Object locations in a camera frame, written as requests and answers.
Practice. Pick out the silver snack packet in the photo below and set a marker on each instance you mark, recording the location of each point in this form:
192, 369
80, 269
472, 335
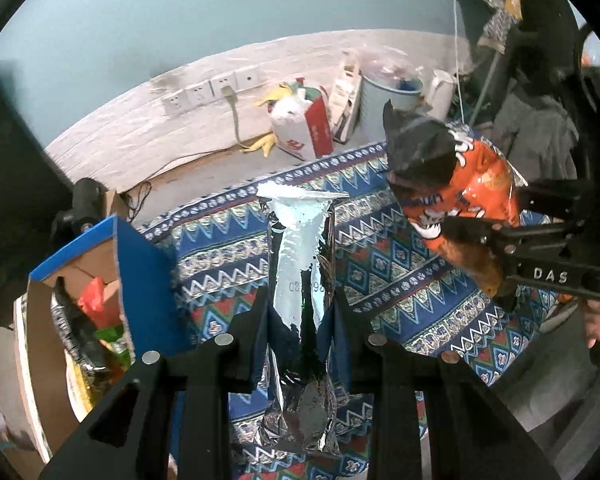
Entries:
300, 270

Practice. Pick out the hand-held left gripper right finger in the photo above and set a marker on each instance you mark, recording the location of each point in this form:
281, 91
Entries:
342, 345

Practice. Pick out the white cardboard package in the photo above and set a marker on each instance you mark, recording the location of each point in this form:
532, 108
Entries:
345, 100

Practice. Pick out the orange black snack bag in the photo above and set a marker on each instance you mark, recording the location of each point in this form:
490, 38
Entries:
480, 180

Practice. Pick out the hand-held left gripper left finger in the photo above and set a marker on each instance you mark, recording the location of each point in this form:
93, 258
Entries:
260, 345

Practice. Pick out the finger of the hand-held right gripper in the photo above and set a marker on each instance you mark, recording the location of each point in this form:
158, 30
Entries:
565, 197
485, 240

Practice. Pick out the red fries snack bag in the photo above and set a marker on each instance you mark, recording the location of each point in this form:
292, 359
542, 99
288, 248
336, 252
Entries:
96, 302

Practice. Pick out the red white shopping bag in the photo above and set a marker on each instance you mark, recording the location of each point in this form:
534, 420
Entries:
300, 125

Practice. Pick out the blue patterned blanket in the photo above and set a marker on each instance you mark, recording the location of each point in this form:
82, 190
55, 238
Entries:
390, 280

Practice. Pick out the black white patterned snack packet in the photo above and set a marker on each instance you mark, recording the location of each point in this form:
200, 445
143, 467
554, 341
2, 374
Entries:
75, 325

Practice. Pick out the banana peel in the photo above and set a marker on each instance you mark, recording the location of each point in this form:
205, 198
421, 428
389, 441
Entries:
275, 96
259, 146

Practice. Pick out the white kettle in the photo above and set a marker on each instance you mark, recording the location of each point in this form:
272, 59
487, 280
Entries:
440, 92

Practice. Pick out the green snack bag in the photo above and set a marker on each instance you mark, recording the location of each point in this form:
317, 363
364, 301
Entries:
112, 345

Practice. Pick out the light blue bin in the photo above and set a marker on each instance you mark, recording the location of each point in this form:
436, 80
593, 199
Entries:
387, 105

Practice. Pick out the blue cardboard box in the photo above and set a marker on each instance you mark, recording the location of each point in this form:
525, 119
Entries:
145, 280

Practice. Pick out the brown cardboard box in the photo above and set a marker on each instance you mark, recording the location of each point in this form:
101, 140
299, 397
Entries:
115, 205

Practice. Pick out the grey cloth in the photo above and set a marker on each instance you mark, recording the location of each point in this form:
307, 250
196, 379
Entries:
535, 135

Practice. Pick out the black device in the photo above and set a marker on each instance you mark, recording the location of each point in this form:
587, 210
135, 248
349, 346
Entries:
80, 205

